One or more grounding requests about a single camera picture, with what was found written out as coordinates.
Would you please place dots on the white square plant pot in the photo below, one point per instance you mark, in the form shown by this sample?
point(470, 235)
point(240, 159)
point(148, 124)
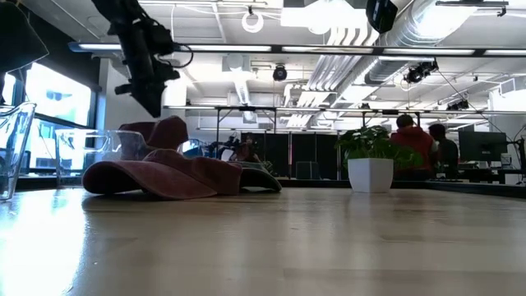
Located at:
point(370, 174)

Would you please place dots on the dark green baseball cap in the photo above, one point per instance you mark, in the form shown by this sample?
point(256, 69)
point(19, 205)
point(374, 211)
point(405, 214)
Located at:
point(259, 177)

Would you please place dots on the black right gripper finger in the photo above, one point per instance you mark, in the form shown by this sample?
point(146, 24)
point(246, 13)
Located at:
point(381, 14)

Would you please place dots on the maroon baseball cap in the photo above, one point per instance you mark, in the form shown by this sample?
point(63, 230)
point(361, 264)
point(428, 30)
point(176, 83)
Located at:
point(168, 131)
point(172, 174)

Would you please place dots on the round white ceiling lamp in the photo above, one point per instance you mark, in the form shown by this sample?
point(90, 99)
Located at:
point(252, 21)

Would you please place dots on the black desk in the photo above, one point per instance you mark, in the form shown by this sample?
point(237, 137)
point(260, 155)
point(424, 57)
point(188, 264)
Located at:
point(485, 174)

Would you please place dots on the black computer monitor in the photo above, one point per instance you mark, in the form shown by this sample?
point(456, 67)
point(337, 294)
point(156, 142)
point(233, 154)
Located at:
point(483, 146)

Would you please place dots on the small black ceiling camera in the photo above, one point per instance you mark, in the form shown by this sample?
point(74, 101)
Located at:
point(458, 105)

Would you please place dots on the green leafy plant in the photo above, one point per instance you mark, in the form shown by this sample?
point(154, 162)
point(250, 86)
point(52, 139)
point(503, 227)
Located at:
point(370, 144)

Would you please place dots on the wide clear plastic bin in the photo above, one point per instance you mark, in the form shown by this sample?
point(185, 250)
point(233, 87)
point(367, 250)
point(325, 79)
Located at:
point(82, 152)

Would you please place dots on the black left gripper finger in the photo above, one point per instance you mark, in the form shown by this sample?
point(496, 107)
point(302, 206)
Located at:
point(151, 104)

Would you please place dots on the black ceiling spotlight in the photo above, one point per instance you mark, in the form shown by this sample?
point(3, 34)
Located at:
point(280, 73)
point(419, 72)

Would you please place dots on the silver ventilation duct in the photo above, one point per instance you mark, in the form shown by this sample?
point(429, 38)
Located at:
point(402, 37)

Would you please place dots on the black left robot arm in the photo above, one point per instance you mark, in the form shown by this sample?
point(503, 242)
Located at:
point(135, 24)

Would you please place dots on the long ceiling light bar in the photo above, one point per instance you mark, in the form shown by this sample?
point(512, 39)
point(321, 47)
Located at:
point(328, 49)

